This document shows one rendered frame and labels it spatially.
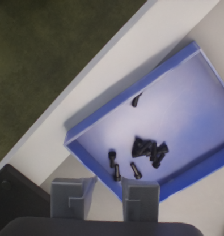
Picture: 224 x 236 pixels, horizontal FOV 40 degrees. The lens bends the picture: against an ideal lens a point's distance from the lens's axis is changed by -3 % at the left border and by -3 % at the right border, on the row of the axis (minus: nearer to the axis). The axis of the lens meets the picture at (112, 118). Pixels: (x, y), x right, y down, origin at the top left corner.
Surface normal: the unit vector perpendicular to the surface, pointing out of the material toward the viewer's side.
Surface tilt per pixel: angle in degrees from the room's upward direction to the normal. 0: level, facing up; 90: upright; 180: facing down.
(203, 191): 0
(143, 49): 0
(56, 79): 0
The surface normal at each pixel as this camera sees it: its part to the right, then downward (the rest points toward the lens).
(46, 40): -0.03, 0.47
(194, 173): -0.62, -0.70
